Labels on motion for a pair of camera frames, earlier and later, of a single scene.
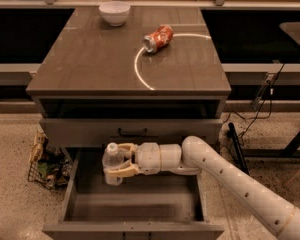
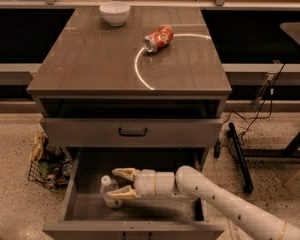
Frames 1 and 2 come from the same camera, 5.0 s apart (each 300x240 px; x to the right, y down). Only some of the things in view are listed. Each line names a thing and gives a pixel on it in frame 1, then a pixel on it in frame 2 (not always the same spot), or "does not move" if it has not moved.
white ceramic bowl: x=115 y=12 does not move
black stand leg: x=237 y=148 does not move
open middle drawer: x=146 y=206 does not move
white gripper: x=148 y=158 to x=146 y=183
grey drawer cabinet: x=153 y=79 does not move
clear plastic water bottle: x=113 y=159 to x=108 y=185
